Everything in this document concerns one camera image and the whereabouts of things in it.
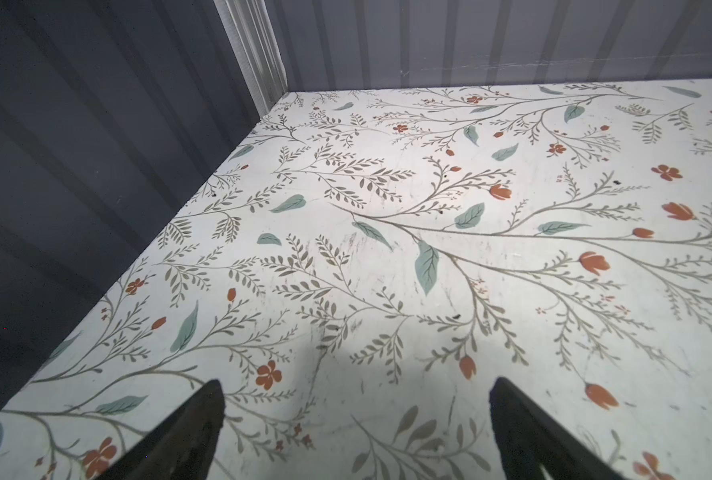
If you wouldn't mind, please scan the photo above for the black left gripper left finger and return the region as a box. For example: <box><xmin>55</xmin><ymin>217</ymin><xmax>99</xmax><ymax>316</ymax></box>
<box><xmin>98</xmin><ymin>380</ymin><xmax>225</xmax><ymax>480</ymax></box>

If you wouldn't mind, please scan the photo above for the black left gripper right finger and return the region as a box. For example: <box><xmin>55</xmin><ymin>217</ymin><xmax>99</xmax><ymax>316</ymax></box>
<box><xmin>489</xmin><ymin>377</ymin><xmax>621</xmax><ymax>480</ymax></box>

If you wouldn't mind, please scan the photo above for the aluminium corner frame post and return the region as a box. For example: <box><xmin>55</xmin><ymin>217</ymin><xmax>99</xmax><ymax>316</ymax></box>
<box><xmin>214</xmin><ymin>0</ymin><xmax>289</xmax><ymax>117</ymax></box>

